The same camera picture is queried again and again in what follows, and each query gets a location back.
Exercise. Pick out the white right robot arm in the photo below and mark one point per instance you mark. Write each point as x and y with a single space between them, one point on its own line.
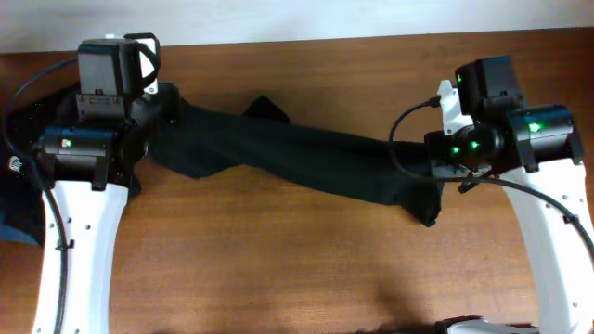
542 167

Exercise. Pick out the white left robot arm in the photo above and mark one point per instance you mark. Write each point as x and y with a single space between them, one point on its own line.
86 160

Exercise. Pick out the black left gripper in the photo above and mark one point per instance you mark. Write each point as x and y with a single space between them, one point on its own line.
168 104

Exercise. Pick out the black polo shirt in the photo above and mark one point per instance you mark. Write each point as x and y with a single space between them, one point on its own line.
206 142

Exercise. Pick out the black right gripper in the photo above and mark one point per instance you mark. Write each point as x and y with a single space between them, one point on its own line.
445 168

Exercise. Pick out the black garment with logo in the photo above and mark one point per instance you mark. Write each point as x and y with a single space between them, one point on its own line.
21 199

